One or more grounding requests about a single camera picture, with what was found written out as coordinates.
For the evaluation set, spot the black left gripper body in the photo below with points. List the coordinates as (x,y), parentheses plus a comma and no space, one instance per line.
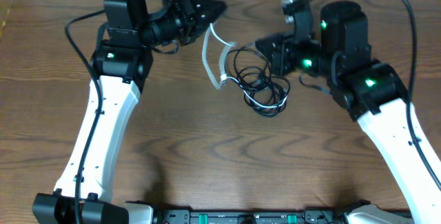
(186,19)

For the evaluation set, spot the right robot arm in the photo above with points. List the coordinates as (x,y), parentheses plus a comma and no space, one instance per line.
(369,90)

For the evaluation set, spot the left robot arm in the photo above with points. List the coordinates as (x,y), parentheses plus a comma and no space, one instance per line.
(123,56)

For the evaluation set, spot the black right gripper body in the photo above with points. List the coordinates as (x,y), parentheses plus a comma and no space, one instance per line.
(288,55)

